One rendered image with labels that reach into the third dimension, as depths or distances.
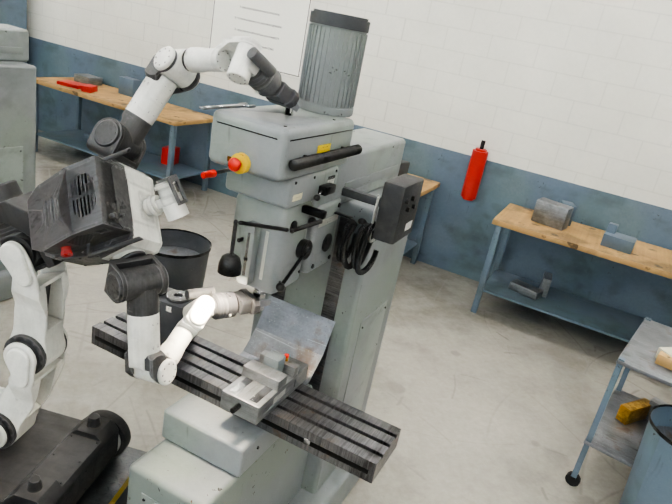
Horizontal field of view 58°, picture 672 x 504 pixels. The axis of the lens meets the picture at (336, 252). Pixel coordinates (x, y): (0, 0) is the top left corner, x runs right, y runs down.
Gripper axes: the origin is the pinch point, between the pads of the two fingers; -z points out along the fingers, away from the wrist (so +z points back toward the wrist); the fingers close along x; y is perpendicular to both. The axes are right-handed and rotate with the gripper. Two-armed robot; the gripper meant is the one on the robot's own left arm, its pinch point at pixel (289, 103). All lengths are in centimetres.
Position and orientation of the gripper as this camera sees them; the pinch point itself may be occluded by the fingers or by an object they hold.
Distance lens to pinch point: 195.5
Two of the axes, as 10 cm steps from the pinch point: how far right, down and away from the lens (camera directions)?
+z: -4.9, -3.3, -8.1
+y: 5.0, -8.7, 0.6
